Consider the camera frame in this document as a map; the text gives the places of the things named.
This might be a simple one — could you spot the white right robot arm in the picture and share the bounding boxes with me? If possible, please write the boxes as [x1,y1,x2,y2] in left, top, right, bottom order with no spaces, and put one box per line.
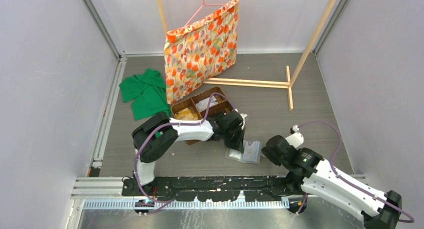
[261,133,402,229]

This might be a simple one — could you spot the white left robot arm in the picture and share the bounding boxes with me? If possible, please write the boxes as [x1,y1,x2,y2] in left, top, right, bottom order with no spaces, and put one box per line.
[131,109,248,196]

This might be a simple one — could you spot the silver VIP card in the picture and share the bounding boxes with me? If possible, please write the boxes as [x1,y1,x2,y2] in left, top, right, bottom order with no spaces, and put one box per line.
[195,95,219,112]

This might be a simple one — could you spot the gold cards in basket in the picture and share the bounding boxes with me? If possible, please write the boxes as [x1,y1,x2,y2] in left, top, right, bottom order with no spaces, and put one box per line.
[174,108,198,121]

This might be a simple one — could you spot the brown wicker basket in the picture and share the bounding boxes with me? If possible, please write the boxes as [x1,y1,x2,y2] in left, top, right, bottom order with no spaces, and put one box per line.
[169,87,244,148]

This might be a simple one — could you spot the wooden rack stand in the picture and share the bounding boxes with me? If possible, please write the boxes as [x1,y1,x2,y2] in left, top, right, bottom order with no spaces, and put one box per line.
[153,0,343,111]

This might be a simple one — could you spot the floral orange fabric bag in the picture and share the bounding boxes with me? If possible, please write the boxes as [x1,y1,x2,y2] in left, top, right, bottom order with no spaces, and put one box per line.
[163,0,239,104]

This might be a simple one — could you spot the green cloth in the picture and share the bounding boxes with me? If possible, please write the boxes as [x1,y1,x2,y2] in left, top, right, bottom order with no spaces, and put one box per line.
[119,68,171,121]

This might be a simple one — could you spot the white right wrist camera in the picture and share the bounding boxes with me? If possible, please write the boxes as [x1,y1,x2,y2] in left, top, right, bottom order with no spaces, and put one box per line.
[285,125,305,149]

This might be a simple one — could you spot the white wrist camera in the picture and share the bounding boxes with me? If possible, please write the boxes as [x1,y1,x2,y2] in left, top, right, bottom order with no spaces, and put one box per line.
[285,125,305,149]
[240,113,249,121]

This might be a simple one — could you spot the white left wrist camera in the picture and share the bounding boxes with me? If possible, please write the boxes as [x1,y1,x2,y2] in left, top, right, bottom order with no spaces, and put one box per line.
[240,113,249,121]

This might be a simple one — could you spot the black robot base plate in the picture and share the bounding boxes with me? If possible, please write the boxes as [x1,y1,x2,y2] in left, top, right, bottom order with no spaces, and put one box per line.
[121,175,306,203]

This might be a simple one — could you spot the pink wire hanger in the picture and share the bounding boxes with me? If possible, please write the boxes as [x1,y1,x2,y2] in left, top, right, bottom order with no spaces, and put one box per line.
[184,0,225,27]

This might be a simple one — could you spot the perforated metal rail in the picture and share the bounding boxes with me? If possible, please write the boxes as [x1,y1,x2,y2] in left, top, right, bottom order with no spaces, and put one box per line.
[83,198,290,210]

